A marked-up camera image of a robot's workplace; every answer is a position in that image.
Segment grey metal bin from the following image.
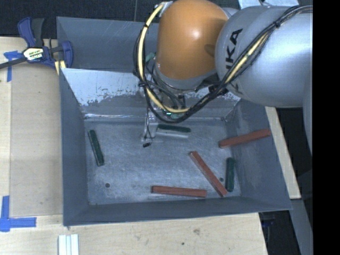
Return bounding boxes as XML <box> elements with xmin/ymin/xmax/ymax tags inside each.
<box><xmin>55</xmin><ymin>16</ymin><xmax>293</xmax><ymax>227</ymax></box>

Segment red-brown flat block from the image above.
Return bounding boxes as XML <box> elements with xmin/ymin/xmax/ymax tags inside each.
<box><xmin>151</xmin><ymin>185</ymin><xmax>208</xmax><ymax>199</ymax></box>
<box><xmin>218</xmin><ymin>128</ymin><xmax>273</xmax><ymax>149</ymax></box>
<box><xmin>188</xmin><ymin>150</ymin><xmax>229</xmax><ymax>198</ymax></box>

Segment dark green flat block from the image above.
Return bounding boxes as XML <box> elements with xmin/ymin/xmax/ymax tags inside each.
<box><xmin>224</xmin><ymin>157</ymin><xmax>236</xmax><ymax>193</ymax></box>
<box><xmin>87</xmin><ymin>129</ymin><xmax>105</xmax><ymax>167</ymax></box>
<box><xmin>156</xmin><ymin>124</ymin><xmax>192</xmax><ymax>133</ymax></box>

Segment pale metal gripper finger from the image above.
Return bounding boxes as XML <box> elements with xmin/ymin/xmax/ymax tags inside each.
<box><xmin>149</xmin><ymin>114</ymin><xmax>158</xmax><ymax>140</ymax></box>
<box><xmin>141</xmin><ymin>112</ymin><xmax>151</xmax><ymax>141</ymax></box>

